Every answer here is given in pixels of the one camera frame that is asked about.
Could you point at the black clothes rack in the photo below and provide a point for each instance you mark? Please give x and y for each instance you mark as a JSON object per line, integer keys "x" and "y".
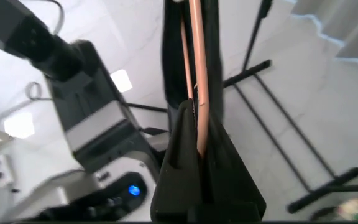
{"x": 322, "y": 189}

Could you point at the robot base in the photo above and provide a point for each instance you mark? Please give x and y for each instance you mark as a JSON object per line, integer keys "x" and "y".
{"x": 98, "y": 124}

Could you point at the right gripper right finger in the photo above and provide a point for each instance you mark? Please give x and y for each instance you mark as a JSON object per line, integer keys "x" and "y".
{"x": 228, "y": 180}

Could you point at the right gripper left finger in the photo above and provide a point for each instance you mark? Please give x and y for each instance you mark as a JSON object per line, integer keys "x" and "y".
{"x": 179, "y": 174}

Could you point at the dark green long-sleeved shirt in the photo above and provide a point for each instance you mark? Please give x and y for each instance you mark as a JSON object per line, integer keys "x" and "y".
{"x": 172, "y": 62}

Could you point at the cream printed garment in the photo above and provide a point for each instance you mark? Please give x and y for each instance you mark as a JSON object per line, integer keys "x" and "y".
{"x": 356, "y": 208}

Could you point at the pink clothes hanger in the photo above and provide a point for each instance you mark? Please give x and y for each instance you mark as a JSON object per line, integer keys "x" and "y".
{"x": 199, "y": 62}

